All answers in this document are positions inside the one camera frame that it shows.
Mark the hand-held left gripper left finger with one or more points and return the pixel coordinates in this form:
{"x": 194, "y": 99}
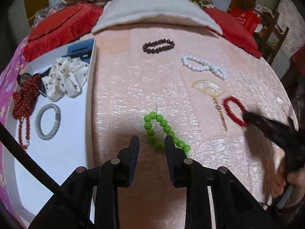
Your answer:
{"x": 134, "y": 148}

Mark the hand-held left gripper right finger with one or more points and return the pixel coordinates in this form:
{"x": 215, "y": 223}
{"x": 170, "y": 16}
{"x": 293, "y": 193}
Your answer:
{"x": 169, "y": 152}

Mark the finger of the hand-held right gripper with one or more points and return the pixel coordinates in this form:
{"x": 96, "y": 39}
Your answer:
{"x": 262, "y": 125}

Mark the white cardboard box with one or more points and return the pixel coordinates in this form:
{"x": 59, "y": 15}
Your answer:
{"x": 59, "y": 148}

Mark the white patterned scrunchie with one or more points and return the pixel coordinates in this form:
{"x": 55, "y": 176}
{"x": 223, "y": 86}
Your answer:
{"x": 66, "y": 76}

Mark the blue hair claw clip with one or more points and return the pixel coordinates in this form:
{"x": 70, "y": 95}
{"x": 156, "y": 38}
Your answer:
{"x": 78, "y": 49}

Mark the red polka dot scrunchie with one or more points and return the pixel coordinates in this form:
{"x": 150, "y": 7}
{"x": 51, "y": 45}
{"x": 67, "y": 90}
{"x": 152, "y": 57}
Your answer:
{"x": 23, "y": 100}

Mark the person's right hand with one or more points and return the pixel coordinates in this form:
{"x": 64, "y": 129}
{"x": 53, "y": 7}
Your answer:
{"x": 280, "y": 183}

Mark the gold fan tassel hairpin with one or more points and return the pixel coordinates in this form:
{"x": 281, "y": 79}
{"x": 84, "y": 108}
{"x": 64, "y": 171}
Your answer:
{"x": 207, "y": 88}

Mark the wooden chair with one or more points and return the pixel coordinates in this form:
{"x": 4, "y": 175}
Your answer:
{"x": 276, "y": 35}

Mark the red ruffled pillow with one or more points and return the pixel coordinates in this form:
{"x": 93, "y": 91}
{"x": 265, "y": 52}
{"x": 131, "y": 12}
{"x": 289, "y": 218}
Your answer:
{"x": 59, "y": 26}
{"x": 233, "y": 26}

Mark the red shopping bag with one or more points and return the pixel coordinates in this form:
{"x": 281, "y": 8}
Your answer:
{"x": 245, "y": 19}

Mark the pink floral sheet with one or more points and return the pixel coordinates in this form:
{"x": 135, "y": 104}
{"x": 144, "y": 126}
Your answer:
{"x": 9, "y": 76}

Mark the cream pillow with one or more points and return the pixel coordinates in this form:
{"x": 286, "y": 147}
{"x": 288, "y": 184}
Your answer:
{"x": 154, "y": 4}

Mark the clear plastic bag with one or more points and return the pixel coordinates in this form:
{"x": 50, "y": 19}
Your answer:
{"x": 45, "y": 14}

